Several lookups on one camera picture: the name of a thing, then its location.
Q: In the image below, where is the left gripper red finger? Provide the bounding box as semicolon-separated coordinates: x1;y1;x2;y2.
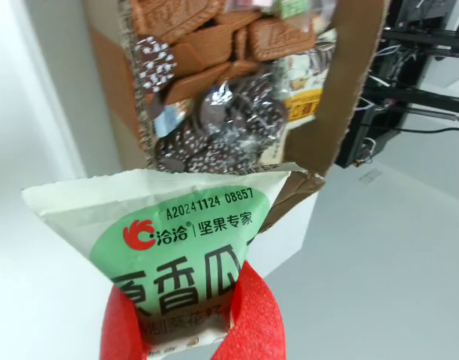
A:
212;259;285;360
100;287;155;360

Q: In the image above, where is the green white sunflower seed packet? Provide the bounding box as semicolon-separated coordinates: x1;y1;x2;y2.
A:
21;161;309;357

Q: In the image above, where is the yellow label snack packet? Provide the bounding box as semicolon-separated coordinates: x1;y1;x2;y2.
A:
277;28;338;131

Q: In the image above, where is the grey floor outlet plate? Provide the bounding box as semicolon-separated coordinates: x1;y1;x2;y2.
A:
358;168;383;184

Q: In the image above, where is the chocolate sprinkle cookie pack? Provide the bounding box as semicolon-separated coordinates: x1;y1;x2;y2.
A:
133;33;290;176

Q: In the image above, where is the small blue white wrapper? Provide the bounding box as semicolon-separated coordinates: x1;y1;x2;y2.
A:
153;103;188;138

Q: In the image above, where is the brown cardboard box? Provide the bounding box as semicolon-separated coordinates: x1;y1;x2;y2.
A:
85;0;392;234

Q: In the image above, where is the brown biscuit pack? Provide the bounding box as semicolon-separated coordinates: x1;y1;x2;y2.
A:
127;0;226;44
160;16;317;107

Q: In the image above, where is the small green printed packet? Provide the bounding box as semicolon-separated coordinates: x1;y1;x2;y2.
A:
277;0;314;20

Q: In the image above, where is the pastel candy bag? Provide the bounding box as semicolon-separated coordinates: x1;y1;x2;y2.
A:
223;0;279;14

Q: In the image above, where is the black equipment cart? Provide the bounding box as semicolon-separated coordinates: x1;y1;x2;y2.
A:
334;0;459;170

